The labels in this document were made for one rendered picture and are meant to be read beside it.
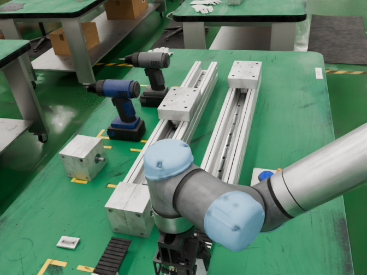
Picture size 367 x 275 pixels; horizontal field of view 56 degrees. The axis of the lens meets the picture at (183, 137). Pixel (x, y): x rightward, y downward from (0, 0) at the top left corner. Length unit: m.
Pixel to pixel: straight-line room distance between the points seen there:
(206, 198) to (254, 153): 0.67
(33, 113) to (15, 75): 0.29
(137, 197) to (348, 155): 0.52
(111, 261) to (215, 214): 0.43
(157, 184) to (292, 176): 0.20
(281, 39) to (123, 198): 1.95
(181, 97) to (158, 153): 0.69
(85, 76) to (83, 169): 2.31
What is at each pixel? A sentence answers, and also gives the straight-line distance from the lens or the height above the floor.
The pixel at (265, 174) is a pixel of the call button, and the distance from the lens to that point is 0.93.
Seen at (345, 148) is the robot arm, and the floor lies 1.17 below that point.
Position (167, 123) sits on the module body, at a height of 0.85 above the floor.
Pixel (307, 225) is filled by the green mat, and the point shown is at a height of 0.78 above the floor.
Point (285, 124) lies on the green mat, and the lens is 1.27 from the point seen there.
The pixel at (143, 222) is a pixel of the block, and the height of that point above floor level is 0.84.
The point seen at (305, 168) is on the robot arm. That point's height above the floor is 1.13.
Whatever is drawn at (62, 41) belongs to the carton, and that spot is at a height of 0.37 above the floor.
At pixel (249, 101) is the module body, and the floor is 0.86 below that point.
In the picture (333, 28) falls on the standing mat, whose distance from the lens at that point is 4.63.
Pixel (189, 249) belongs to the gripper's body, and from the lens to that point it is 0.65.
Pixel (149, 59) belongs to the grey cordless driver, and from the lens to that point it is 1.31.
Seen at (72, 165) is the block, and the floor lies 0.83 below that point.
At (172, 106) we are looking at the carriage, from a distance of 1.14.
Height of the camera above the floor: 1.48
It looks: 35 degrees down
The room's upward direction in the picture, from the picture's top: 6 degrees counter-clockwise
